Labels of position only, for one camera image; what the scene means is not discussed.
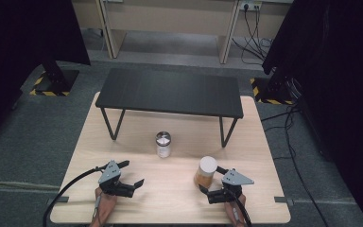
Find glass jar with silver lid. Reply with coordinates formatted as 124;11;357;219
155;131;172;159

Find beige wooden desk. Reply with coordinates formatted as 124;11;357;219
71;0;295;65

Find white wall power outlet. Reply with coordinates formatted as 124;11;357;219
238;1;263;12

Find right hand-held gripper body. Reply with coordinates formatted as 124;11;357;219
206;168;255;204

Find person's left hand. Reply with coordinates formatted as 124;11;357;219
94;186;118;216

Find thick black gripper cable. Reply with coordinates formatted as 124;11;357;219
42;166;109;227
228;187;253;227

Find grey tape strip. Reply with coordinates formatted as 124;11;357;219
273;195;295;206
46;196;70;204

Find orange-filled jar with white lid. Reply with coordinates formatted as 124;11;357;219
194;155;219;190

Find person's right hand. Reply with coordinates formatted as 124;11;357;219
222;192;248;219

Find black shelf with metal legs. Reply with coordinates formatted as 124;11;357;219
95;67;245;148

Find black stand with striped tape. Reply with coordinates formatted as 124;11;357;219
250;73;295;106
28;60;80;97

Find black cables under desk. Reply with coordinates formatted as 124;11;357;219
232;5;276;63

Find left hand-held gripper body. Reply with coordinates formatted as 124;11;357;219
97;159;137;199

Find black curtain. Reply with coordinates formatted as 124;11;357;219
262;0;363;227
0;0;92;154

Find black floor cables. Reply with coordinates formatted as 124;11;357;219
260;102;329;227

